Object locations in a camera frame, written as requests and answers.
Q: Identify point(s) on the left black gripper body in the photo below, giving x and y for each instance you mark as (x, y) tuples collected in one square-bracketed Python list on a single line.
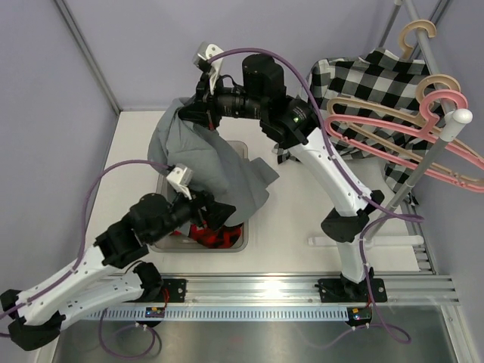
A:
[(206, 216)]

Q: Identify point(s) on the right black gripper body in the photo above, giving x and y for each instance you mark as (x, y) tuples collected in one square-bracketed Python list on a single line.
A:
[(212, 113)]

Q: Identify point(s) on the red black plaid shirt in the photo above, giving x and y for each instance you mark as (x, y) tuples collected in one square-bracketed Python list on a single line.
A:
[(224, 238)]

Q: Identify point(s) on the grey shirt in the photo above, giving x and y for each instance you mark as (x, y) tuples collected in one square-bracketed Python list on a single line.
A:
[(177, 141)]

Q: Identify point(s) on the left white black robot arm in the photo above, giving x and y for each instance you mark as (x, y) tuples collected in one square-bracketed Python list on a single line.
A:
[(109, 272)]

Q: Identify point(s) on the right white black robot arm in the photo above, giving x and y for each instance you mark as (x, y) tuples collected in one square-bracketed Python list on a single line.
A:
[(249, 83)]

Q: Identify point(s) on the black white plaid shirt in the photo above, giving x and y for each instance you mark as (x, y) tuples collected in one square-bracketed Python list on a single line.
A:
[(381, 78)]

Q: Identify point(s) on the clear plastic bin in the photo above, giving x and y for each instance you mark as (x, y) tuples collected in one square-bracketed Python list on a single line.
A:
[(235, 164)]

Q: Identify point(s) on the silver clothes rack pole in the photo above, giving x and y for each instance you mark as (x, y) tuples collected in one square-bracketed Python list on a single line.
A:
[(442, 115)]

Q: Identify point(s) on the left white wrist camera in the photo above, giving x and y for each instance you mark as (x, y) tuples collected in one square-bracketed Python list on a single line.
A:
[(179, 179)]

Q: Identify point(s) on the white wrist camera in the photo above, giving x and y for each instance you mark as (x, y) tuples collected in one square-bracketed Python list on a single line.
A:
[(179, 179), (203, 59)]

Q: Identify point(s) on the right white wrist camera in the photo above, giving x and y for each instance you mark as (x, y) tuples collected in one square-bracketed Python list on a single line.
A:
[(203, 59)]

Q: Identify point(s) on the white slotted cable duct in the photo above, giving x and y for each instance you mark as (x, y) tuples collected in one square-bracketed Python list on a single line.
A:
[(228, 313)]

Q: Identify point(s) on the aluminium mounting rail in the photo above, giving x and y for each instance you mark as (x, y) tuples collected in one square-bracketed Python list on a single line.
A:
[(301, 290)]

